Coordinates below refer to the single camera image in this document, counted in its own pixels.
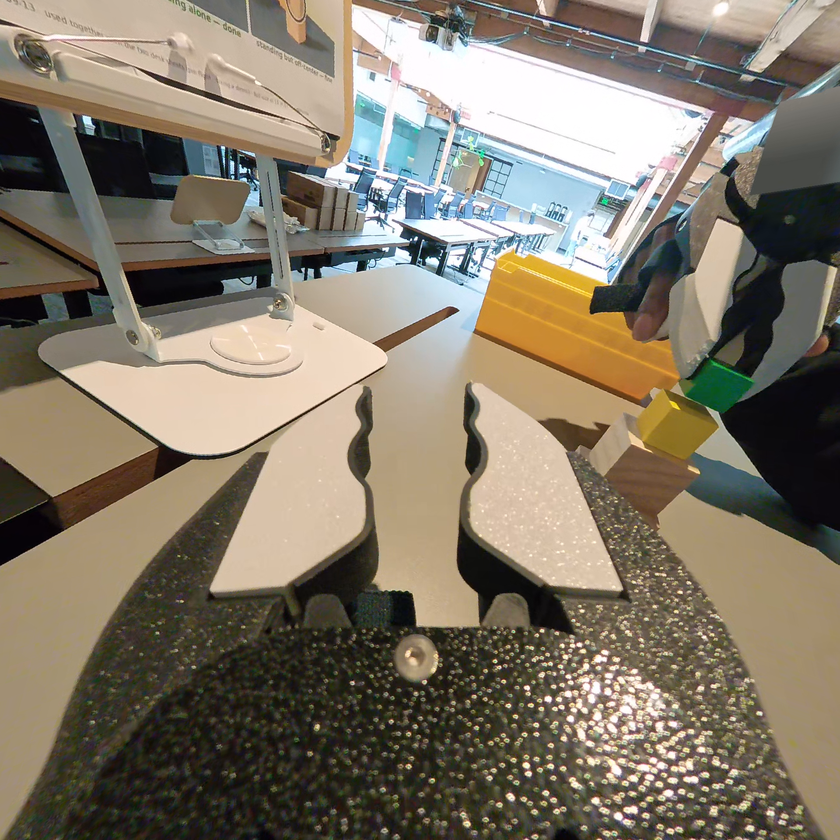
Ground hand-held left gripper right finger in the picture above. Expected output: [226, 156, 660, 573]
[458, 382, 626, 627]

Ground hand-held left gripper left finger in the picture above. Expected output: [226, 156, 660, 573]
[209, 386, 383, 627]

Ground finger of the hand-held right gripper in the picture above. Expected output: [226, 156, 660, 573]
[740, 257, 840, 396]
[671, 218, 762, 382]

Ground green wooden cube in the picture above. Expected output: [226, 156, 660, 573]
[679, 357, 756, 414]

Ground large natural wooden cube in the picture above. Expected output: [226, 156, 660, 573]
[602, 438, 702, 529]

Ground yellow wooden cube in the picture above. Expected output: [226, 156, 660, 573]
[638, 388, 720, 460]

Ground person's right forearm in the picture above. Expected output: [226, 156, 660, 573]
[718, 331, 840, 534]

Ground person's right hand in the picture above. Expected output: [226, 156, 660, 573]
[632, 264, 681, 343]

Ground yellow plastic bin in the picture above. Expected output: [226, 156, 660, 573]
[474, 249, 683, 403]

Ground white document stand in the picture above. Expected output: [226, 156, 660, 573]
[0, 0, 389, 458]

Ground row of long tables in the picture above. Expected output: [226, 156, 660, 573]
[392, 217, 559, 280]

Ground black desk pad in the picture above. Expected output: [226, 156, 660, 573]
[0, 458, 52, 526]

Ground crumpled white plastic bag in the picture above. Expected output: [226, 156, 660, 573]
[246, 207, 309, 236]

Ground stack of cardboard boxes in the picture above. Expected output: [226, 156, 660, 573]
[281, 171, 368, 232]

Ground small wooden board stand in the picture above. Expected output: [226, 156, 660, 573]
[169, 174, 256, 256]

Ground grey desk with wooden edge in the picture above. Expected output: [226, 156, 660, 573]
[0, 190, 411, 273]

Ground printed instruction sheet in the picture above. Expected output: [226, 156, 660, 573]
[0, 0, 349, 135]

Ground silver ventilation duct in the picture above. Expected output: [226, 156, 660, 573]
[722, 108, 785, 161]

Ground ceiling-mounted camera device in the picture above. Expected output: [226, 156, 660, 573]
[419, 5, 460, 52]

